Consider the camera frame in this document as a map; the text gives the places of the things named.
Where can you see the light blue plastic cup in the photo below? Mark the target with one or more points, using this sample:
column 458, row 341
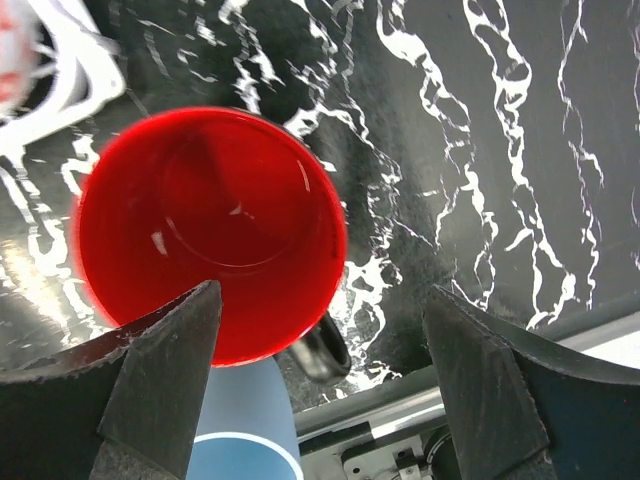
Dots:
column 246, row 428

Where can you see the red interior black mug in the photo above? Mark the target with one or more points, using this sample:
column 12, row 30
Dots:
column 215, row 193

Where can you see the black marble pattern mat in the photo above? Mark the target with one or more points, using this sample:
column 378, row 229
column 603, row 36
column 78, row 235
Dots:
column 491, row 147

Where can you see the white wire dish rack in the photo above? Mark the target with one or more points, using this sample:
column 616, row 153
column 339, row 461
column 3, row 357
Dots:
column 76, row 75

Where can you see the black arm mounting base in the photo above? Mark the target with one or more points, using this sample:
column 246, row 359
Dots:
column 399, row 430

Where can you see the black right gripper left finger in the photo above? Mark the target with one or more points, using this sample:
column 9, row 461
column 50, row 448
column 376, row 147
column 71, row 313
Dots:
column 124, row 405

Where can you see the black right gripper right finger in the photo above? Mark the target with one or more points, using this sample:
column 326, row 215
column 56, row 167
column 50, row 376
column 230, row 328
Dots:
column 520, row 406

